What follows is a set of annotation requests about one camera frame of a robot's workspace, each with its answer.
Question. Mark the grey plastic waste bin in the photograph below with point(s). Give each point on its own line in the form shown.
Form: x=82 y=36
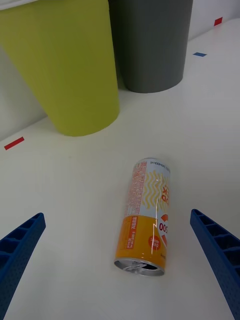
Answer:
x=152 y=45

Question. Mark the yellow-green plastic waste bin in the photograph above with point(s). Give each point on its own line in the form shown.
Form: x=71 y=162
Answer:
x=67 y=62

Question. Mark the orange and white drink can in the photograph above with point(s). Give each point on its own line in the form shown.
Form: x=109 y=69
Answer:
x=142 y=225

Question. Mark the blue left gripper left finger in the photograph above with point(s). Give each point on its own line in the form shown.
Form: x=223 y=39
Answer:
x=17 y=247

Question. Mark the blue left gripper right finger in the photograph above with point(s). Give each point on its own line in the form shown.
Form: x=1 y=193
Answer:
x=220 y=250

